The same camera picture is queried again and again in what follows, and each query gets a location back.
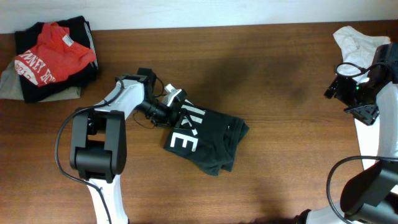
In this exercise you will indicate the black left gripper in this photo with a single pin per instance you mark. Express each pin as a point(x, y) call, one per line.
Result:
point(168, 119)

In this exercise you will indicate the red printed t-shirt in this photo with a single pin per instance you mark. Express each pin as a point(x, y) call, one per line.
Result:
point(54, 58)

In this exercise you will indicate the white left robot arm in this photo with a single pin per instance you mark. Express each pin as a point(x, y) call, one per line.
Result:
point(99, 139)

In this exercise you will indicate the black folded garment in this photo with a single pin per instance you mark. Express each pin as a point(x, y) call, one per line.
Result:
point(80, 32)

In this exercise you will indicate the white crumpled garment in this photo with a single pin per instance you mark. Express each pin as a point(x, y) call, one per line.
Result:
point(358, 51)

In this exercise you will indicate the dark green t-shirt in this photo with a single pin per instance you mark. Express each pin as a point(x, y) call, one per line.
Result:
point(207, 138)

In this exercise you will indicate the grey folded garment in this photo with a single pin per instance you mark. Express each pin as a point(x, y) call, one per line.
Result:
point(11, 88)

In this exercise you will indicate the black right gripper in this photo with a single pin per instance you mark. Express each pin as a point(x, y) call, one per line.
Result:
point(366, 116)

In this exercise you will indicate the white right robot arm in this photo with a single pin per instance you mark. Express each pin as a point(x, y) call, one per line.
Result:
point(368, 196)

